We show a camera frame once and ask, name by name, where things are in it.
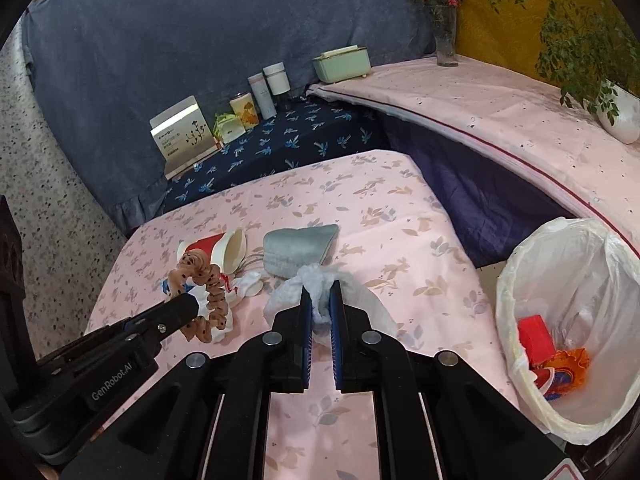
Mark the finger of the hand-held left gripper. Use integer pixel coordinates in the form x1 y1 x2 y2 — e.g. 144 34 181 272
35 292 201 368
82 296 181 336

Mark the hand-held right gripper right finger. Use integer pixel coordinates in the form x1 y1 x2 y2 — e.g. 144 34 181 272
327 280 571 480

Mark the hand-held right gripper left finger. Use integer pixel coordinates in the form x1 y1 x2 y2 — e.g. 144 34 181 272
60 282 315 480

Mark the tan spotted scrunchie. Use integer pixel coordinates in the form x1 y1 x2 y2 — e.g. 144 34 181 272
167 251 233 343

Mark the white tissue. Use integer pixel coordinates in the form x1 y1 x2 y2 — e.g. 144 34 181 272
263 262 398 351

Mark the waste bin with white liner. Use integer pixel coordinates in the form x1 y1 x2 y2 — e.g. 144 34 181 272
495 216 640 446

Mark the orange wrapper with blue label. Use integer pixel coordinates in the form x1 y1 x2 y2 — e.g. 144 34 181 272
530 347 591 403

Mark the small white crumpled paper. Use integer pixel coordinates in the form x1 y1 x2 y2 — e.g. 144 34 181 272
227 271 263 298

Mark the red and white paper cup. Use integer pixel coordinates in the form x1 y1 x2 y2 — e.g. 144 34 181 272
176 227 248 276

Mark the grey fabric pouch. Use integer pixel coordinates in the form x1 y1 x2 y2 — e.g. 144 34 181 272
262 223 341 278

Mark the pink floral cloth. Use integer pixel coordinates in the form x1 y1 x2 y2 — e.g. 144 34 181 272
82 149 523 480

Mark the white card box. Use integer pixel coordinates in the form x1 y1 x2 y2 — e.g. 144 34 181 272
149 96 223 181

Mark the green packet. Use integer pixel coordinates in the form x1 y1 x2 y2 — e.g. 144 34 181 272
212 112 248 145

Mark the navy floral cloth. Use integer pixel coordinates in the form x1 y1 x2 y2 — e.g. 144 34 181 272
162 95 391 213

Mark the purple cloth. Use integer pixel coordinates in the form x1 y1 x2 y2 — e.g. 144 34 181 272
377 110 583 268

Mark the yellow printed can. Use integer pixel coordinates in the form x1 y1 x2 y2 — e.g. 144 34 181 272
230 92 261 128

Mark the tall white bottle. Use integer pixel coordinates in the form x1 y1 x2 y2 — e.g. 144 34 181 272
247 73 277 120

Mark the white jar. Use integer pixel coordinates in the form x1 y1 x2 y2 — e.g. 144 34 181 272
262 62 291 96

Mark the green tissue box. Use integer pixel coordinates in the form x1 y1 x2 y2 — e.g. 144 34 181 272
312 45 372 84

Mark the pink tablecloth with red stripe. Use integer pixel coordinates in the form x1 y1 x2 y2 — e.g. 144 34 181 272
305 55 640 261

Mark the blue backdrop cloth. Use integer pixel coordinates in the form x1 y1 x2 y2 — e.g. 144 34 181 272
22 0 451 236

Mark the yellow backdrop cloth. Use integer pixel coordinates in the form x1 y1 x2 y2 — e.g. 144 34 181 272
445 0 631 91

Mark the white plant pot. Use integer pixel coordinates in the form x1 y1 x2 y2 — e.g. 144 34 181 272
595 79 640 145

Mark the green leafy plant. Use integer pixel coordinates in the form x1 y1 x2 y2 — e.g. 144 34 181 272
489 0 636 111

